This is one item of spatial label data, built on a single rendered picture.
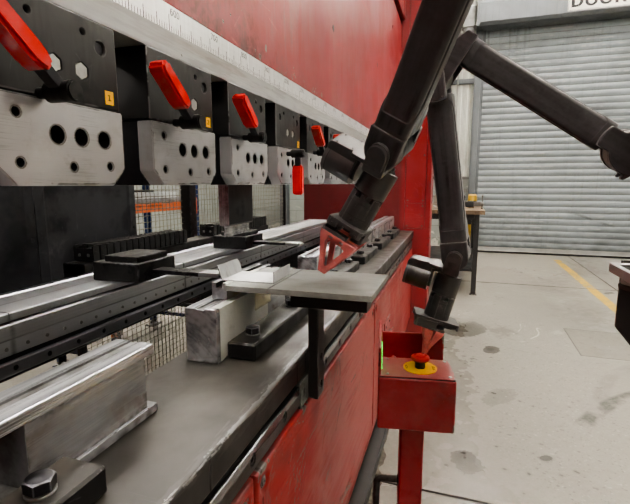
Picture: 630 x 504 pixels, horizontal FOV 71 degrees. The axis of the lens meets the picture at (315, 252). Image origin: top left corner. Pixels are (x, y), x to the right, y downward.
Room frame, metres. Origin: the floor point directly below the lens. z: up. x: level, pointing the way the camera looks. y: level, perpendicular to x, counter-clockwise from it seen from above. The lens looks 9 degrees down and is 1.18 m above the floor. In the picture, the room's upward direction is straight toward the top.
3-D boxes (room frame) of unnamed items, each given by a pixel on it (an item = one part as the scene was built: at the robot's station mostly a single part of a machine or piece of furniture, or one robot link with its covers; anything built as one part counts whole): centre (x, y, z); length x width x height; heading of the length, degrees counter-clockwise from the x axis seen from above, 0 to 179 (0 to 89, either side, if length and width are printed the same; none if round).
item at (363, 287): (0.81, 0.01, 1.00); 0.26 x 0.18 x 0.01; 73
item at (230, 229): (0.85, 0.15, 1.13); 0.10 x 0.02 x 0.10; 163
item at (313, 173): (1.21, 0.04, 1.26); 0.15 x 0.09 x 0.17; 163
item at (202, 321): (0.91, 0.13, 0.92); 0.39 x 0.06 x 0.10; 163
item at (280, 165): (1.02, 0.10, 1.26); 0.15 x 0.09 x 0.17; 163
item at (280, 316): (0.87, 0.08, 0.89); 0.30 x 0.05 x 0.03; 163
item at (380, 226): (2.06, -0.23, 0.92); 1.67 x 0.06 x 0.10; 163
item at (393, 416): (0.97, -0.23, 0.75); 0.20 x 0.16 x 0.18; 172
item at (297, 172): (0.98, 0.04, 1.20); 0.04 x 0.02 x 0.10; 73
